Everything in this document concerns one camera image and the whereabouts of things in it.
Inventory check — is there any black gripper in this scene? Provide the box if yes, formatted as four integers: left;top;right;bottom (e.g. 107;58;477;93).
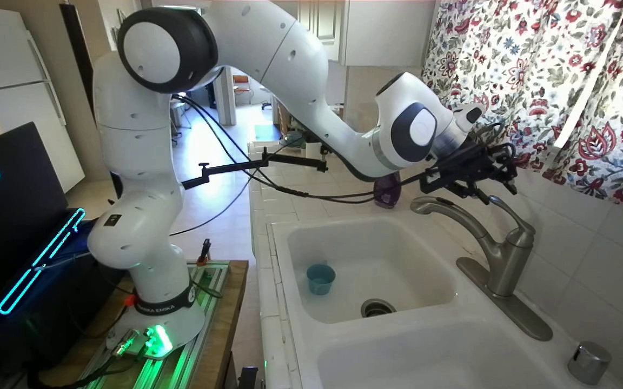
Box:
420;122;516;202

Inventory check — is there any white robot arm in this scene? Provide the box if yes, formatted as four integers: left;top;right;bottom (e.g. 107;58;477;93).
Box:
89;0;515;358

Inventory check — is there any silver kitchen tap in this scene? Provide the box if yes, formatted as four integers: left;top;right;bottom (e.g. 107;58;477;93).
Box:
411;195;553;341

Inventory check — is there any purple soap bottle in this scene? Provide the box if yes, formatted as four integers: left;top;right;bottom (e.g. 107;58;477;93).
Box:
375;173;403;210

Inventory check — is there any floral curtain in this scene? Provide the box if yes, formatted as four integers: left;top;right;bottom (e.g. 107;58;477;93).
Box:
421;0;623;205

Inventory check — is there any white double sink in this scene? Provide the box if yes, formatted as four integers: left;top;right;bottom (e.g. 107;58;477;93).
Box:
248;169;623;389

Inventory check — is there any metal sink drain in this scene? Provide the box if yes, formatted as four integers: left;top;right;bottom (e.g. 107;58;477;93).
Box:
362;299;395;317

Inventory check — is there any small blue cup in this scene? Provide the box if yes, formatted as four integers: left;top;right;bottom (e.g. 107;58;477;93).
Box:
306;264;336;296

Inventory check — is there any silver round sink cap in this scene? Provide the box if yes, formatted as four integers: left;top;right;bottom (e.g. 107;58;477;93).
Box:
566;341;613;384

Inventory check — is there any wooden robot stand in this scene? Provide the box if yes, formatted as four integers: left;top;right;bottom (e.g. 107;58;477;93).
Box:
27;260;248;389

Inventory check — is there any black laptop with glowing lines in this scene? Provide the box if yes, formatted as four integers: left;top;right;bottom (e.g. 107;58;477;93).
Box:
0;122;124;366

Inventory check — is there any white refrigerator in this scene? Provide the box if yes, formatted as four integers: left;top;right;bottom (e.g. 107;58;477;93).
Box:
0;9;85;193

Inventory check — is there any black camera mount rod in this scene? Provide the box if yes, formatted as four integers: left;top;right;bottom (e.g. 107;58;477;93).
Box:
182;149;327;190

